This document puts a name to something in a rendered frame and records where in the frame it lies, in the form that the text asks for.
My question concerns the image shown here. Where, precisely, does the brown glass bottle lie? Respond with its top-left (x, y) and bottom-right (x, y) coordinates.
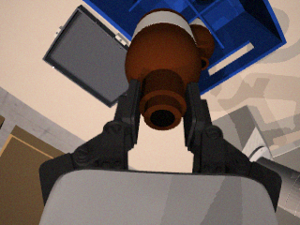
top-left (125, 8), bottom-right (202, 130)

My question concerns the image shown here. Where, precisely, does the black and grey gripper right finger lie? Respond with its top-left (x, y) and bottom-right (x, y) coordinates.
top-left (183, 82), bottom-right (282, 212)

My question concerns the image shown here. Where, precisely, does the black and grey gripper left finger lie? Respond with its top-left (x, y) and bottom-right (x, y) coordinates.
top-left (39, 79), bottom-right (141, 206)

